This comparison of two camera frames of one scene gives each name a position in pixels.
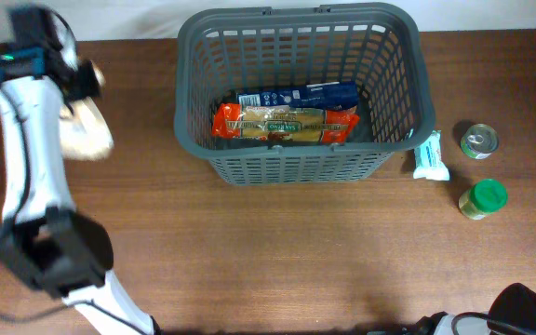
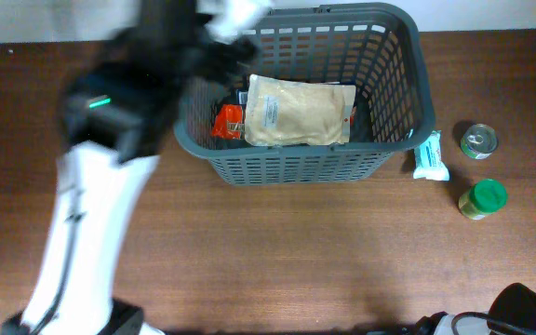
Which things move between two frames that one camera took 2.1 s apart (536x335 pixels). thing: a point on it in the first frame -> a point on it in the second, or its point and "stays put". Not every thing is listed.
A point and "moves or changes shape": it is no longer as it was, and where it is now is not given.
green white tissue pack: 428,161 stays put
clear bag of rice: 84,133 moves or changes shape
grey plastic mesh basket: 378,46 stays put
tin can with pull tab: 478,140 stays put
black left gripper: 90,83 -> 218,60
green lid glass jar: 484,197 stays put
